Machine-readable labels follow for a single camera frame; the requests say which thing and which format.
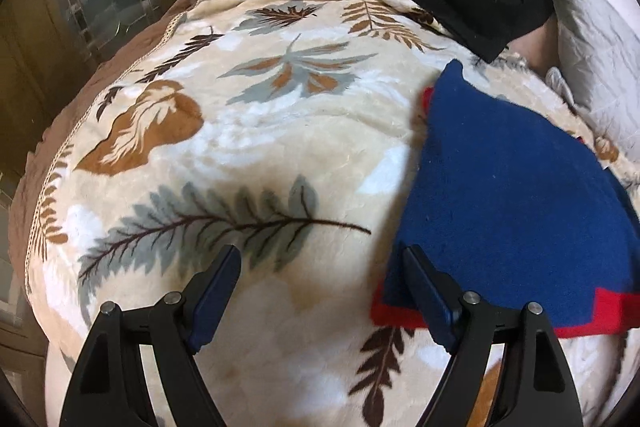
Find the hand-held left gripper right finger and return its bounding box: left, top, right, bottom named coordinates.
left=402, top=245, right=585, bottom=427

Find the brown bed skirt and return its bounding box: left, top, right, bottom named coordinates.
left=7, top=0, right=251, bottom=258

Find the beige pillow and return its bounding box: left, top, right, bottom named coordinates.
left=510, top=14, right=561, bottom=72

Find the wooden glass-panel wardrobe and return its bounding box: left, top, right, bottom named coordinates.
left=0, top=0, right=208, bottom=180

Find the grey quilted pillow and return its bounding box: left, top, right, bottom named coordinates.
left=542, top=0, right=640, bottom=162

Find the red and blue sweater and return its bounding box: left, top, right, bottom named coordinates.
left=371, top=59, right=640, bottom=340

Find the leaf print blanket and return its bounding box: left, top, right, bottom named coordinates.
left=22, top=0, right=640, bottom=427

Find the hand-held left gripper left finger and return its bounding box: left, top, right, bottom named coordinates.
left=59, top=244, right=243, bottom=427

